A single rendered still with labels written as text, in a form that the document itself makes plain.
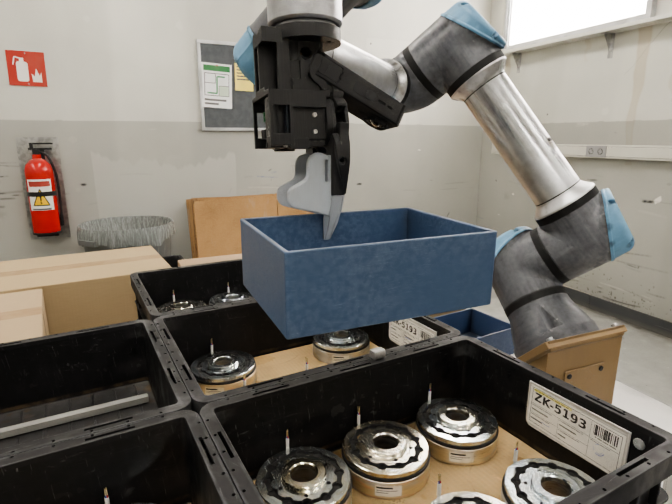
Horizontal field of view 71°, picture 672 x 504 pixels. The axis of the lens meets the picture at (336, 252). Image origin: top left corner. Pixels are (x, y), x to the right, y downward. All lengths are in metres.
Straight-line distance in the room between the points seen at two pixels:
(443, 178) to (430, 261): 4.03
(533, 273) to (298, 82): 0.60
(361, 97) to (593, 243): 0.54
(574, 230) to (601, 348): 0.21
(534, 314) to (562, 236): 0.15
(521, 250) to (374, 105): 0.51
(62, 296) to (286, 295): 0.91
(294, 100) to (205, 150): 3.15
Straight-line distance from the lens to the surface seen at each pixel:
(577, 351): 0.90
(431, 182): 4.36
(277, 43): 0.50
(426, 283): 0.41
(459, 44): 0.92
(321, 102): 0.48
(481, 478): 0.63
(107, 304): 1.24
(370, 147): 4.03
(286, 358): 0.87
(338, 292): 0.37
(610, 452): 0.63
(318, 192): 0.49
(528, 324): 0.92
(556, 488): 0.61
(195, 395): 0.58
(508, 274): 0.95
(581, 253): 0.93
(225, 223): 3.50
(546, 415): 0.66
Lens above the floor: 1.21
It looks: 14 degrees down
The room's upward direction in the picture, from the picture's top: straight up
